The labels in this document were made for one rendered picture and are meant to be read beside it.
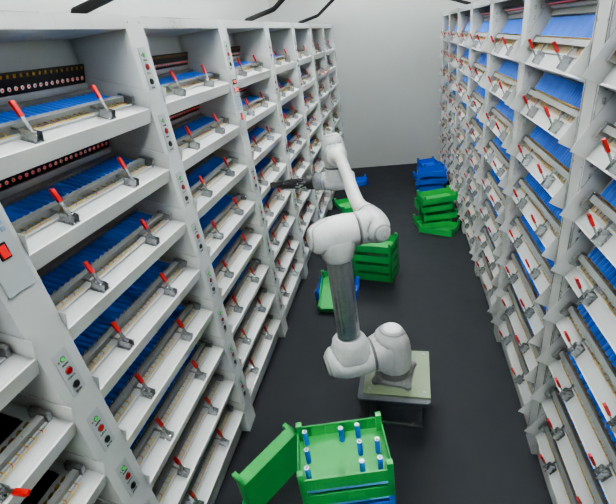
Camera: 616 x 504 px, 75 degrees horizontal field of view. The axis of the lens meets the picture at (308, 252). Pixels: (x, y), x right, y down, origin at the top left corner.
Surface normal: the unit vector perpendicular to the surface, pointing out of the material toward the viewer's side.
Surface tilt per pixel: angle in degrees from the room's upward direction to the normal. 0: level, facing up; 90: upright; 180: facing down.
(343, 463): 0
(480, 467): 0
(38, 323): 90
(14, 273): 90
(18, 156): 109
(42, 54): 90
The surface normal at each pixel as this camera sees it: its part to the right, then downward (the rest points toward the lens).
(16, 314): 0.97, -0.03
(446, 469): -0.14, -0.88
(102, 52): -0.19, 0.48
